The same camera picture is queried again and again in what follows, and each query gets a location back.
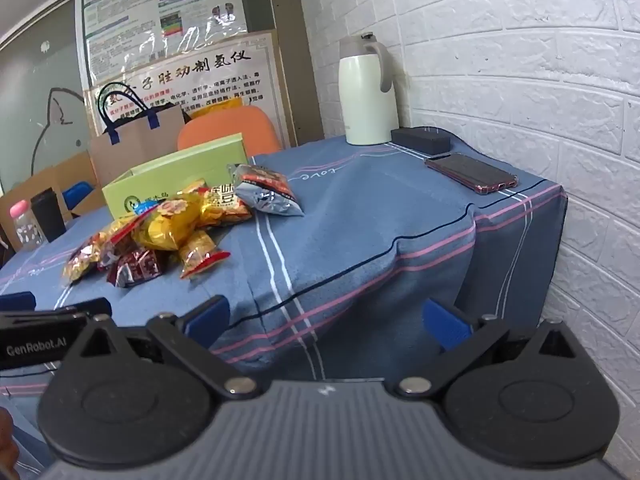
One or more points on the white thermos jug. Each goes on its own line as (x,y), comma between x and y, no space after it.
(362,100)

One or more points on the blue plastic object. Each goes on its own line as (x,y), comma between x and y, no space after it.
(77,194)

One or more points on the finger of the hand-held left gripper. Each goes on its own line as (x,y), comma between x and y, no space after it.
(82,307)
(15,301)

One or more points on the small black box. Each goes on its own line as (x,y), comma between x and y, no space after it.
(420,139)

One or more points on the pink capped clear bottle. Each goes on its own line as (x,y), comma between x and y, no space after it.
(25,227)

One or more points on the brown paper bag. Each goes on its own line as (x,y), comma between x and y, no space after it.
(135,145)

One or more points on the wall poster with plastic cover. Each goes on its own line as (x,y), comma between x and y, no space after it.
(135,0)

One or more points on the yellow plastic bag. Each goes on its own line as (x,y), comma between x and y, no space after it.
(215,107)

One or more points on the brown cardboard box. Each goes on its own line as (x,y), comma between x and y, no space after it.
(75,170)

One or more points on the white text wall poster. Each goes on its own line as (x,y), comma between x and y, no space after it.
(225,75)

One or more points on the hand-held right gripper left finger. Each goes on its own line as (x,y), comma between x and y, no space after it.
(207,317)

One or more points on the brown cookie packet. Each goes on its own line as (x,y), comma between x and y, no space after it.
(135,267)

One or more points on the person's left hand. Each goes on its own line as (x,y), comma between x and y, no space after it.
(6,440)

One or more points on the black tumbler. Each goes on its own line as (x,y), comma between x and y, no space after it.
(47,217)

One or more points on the grey red snack packet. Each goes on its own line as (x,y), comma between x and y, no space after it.
(265,187)

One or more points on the green cardboard box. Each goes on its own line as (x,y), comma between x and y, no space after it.
(170,172)

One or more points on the orange chair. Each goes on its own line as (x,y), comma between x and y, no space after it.
(225,125)

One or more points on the yellow red snack packet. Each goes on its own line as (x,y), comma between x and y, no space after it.
(82,260)
(117,237)

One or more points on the blue striped tablecloth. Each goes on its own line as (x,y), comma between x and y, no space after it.
(350,240)

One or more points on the large yellow bread packet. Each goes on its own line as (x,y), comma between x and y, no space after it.
(167,222)

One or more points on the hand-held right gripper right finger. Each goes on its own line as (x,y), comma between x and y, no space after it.
(445,325)

